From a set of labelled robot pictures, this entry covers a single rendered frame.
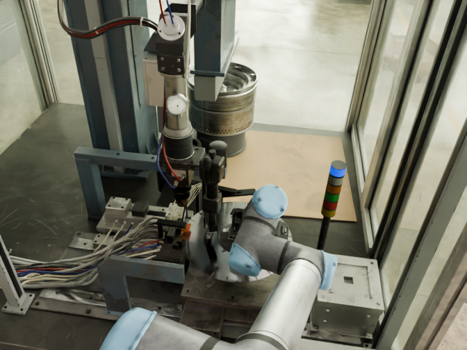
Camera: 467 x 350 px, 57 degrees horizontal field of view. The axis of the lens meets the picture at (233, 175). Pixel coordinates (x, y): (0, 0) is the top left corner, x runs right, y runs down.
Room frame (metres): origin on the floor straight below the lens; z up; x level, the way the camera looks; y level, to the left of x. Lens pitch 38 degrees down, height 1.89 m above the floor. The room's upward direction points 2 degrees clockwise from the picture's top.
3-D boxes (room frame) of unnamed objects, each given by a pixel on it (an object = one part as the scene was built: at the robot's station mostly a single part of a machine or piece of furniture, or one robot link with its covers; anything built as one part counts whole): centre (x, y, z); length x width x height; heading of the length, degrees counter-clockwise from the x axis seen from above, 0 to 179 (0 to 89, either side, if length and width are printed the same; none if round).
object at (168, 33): (1.07, 0.13, 1.45); 0.35 x 0.07 x 0.28; 173
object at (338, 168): (1.02, -0.30, 1.14); 0.05 x 0.04 x 0.03; 173
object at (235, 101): (1.70, 0.07, 0.93); 0.31 x 0.31 x 0.36
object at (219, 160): (0.89, 0.06, 1.17); 0.06 x 0.05 x 0.20; 74
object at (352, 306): (0.81, -0.34, 0.82); 0.18 x 0.18 x 0.15; 83
